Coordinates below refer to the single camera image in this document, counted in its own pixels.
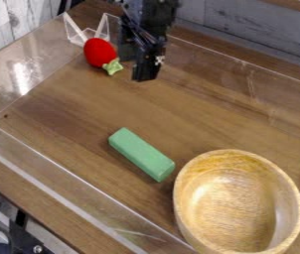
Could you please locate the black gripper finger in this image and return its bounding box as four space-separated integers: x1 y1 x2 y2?
118 20 142 63
131 43 165 82

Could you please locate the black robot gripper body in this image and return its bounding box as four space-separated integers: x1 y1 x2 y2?
119 0 179 44

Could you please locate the red plush strawberry toy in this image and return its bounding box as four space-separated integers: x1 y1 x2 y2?
83 38 123 75

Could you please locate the green rectangular block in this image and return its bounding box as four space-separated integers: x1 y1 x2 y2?
107 127 175 183

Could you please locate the wooden oval bowl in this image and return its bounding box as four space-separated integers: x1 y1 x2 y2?
173 149 300 254

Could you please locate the black clamp with bolt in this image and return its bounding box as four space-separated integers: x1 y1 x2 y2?
9 221 55 254

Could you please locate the clear acrylic corner bracket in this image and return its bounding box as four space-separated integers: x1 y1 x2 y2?
63 13 110 47

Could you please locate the clear acrylic front wall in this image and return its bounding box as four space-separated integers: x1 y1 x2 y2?
0 129 196 254

